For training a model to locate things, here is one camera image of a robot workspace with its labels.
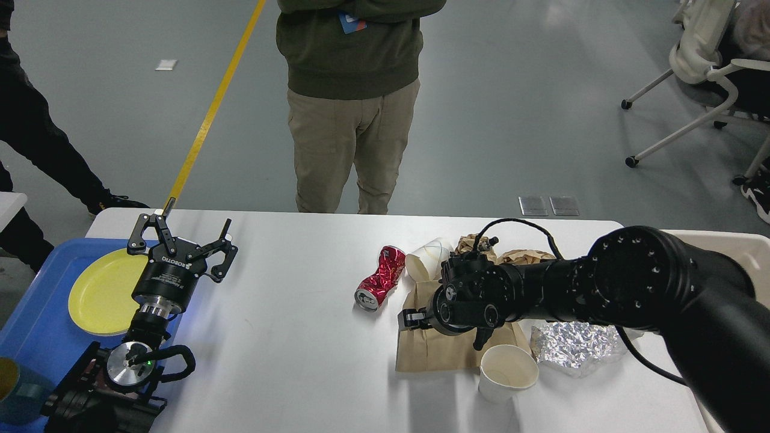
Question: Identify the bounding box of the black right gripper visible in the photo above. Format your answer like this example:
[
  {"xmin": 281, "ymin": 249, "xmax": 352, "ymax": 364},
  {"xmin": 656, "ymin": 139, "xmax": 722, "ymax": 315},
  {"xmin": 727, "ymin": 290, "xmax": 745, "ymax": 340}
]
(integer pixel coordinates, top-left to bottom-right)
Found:
[{"xmin": 398, "ymin": 281, "xmax": 482, "ymax": 336}]

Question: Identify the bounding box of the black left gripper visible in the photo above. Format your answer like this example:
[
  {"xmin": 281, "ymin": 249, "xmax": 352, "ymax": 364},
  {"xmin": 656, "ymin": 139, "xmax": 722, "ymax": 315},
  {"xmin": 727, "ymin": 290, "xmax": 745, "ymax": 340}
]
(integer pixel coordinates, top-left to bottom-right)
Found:
[{"xmin": 126, "ymin": 197, "xmax": 238, "ymax": 315}]

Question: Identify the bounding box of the brown paper bag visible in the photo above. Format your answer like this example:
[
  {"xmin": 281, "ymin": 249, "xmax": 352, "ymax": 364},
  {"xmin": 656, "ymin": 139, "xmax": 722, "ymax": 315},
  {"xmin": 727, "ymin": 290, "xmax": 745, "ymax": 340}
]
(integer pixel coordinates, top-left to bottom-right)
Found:
[{"xmin": 395, "ymin": 283, "xmax": 533, "ymax": 373}]

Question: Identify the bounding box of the yellow plate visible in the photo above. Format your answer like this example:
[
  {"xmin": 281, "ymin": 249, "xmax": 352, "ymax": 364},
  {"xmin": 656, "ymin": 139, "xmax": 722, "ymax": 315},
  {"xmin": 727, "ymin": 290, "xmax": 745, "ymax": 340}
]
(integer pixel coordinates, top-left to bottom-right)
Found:
[{"xmin": 67, "ymin": 250, "xmax": 147, "ymax": 337}]

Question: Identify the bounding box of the brown paper wad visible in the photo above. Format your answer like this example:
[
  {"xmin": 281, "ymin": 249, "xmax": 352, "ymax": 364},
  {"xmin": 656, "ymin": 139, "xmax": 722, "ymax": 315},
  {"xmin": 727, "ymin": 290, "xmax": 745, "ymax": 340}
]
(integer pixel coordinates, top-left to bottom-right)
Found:
[{"xmin": 496, "ymin": 250, "xmax": 556, "ymax": 265}]

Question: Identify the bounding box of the aluminium foil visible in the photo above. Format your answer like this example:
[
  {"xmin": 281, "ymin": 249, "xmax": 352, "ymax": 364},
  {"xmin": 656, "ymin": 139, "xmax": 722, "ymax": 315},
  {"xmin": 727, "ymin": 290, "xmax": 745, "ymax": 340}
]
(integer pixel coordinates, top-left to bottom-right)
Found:
[{"xmin": 529, "ymin": 322, "xmax": 629, "ymax": 378}]

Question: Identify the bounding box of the dark teal mug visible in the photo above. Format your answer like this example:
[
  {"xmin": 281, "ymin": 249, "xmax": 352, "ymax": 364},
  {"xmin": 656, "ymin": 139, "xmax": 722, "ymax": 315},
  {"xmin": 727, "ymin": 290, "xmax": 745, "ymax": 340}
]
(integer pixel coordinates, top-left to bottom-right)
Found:
[{"xmin": 1, "ymin": 357, "xmax": 56, "ymax": 426}]

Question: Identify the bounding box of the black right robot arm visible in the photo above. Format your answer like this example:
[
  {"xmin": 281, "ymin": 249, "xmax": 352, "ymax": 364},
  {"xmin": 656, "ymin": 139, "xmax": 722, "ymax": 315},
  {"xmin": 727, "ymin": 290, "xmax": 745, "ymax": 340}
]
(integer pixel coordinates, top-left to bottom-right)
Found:
[{"xmin": 398, "ymin": 226, "xmax": 769, "ymax": 432}]

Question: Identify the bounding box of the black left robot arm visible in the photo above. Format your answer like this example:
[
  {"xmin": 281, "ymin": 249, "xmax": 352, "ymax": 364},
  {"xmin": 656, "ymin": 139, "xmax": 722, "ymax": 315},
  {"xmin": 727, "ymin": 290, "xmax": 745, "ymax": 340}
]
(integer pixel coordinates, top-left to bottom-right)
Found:
[{"xmin": 40, "ymin": 197, "xmax": 238, "ymax": 432}]

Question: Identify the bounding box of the crushed red soda can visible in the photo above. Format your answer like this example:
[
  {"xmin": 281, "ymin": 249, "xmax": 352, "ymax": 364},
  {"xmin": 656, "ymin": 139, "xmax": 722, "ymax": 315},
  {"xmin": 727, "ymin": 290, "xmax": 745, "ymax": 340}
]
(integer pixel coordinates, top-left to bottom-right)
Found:
[{"xmin": 354, "ymin": 245, "xmax": 406, "ymax": 312}]

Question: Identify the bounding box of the crushed white paper cup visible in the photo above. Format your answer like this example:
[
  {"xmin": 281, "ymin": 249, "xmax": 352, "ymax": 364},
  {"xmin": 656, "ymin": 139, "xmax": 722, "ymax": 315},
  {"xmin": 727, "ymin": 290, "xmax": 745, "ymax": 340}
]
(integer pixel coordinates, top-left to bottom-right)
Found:
[{"xmin": 405, "ymin": 238, "xmax": 454, "ymax": 282}]

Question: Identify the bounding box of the crumpled brown paper ball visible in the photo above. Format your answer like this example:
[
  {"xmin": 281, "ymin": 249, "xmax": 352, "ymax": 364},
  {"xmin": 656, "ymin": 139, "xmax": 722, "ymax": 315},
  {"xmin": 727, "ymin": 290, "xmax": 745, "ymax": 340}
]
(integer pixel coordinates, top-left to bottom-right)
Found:
[{"xmin": 454, "ymin": 233, "xmax": 498, "ymax": 264}]

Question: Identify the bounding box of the blue plastic tray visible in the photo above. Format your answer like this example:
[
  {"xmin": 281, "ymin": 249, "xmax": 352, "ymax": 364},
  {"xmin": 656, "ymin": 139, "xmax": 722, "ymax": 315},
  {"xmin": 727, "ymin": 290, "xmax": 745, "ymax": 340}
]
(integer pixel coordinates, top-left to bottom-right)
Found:
[{"xmin": 0, "ymin": 239, "xmax": 181, "ymax": 433}]

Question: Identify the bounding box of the metal floor socket left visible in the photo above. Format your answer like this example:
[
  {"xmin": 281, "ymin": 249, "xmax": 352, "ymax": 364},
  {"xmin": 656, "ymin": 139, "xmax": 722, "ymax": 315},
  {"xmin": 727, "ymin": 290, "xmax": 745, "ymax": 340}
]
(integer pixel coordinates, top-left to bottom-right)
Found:
[{"xmin": 518, "ymin": 195, "xmax": 549, "ymax": 217}]

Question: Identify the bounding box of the metal floor socket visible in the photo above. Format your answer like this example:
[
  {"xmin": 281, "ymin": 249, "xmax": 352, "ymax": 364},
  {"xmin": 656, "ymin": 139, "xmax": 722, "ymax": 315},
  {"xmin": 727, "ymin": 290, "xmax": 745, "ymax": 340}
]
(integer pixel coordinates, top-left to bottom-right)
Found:
[
  {"xmin": 549, "ymin": 195, "xmax": 581, "ymax": 217},
  {"xmin": 518, "ymin": 195, "xmax": 549, "ymax": 217}
]

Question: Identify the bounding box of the white side table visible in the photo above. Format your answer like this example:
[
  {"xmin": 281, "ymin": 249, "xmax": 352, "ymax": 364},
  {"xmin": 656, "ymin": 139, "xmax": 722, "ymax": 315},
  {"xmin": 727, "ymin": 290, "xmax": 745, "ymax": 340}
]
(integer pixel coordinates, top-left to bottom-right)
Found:
[{"xmin": 0, "ymin": 191, "xmax": 28, "ymax": 231}]

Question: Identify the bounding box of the metal floor socket right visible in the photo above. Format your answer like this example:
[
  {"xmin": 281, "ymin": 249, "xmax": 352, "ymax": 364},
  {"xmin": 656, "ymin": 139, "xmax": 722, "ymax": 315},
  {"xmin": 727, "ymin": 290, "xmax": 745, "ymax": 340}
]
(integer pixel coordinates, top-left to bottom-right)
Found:
[{"xmin": 549, "ymin": 195, "xmax": 581, "ymax": 217}]

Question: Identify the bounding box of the person in black clothes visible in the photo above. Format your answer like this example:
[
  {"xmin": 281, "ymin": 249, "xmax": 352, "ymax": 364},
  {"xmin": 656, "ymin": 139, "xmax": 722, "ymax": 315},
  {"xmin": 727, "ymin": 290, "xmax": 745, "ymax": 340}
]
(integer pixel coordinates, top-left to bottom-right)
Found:
[{"xmin": 1, "ymin": 1, "xmax": 149, "ymax": 273}]

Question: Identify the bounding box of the person in green sweater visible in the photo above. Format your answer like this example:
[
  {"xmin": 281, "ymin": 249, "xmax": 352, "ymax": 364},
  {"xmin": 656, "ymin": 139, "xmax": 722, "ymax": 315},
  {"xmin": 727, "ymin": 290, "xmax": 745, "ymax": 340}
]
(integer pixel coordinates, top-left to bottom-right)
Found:
[{"xmin": 277, "ymin": 1, "xmax": 445, "ymax": 215}]

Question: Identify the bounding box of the beige plastic bin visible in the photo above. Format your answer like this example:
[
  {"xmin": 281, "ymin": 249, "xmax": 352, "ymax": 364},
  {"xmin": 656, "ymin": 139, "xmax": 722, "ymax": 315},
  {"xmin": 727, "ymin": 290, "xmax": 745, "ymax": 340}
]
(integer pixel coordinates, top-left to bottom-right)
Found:
[{"xmin": 662, "ymin": 229, "xmax": 770, "ymax": 433}]

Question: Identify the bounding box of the white office chair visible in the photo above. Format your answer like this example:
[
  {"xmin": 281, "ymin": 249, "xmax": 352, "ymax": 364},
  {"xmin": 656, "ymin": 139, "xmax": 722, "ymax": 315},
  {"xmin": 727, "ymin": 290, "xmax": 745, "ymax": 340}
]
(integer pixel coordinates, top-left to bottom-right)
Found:
[{"xmin": 620, "ymin": 1, "xmax": 768, "ymax": 168}]

